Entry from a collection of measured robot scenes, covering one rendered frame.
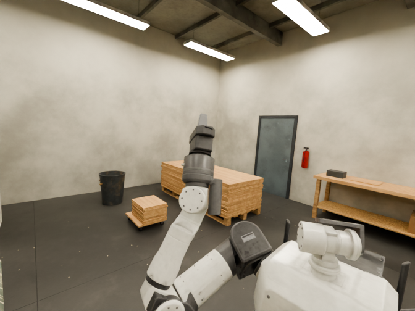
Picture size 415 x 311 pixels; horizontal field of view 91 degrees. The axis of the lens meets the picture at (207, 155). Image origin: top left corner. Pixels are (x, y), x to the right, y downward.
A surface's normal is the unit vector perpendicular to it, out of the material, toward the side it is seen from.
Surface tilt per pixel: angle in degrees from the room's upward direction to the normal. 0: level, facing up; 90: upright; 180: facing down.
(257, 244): 34
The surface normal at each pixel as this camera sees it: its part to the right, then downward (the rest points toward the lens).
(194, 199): -0.11, -0.29
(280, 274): -0.45, -0.66
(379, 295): 0.06, -0.99
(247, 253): -0.05, -0.76
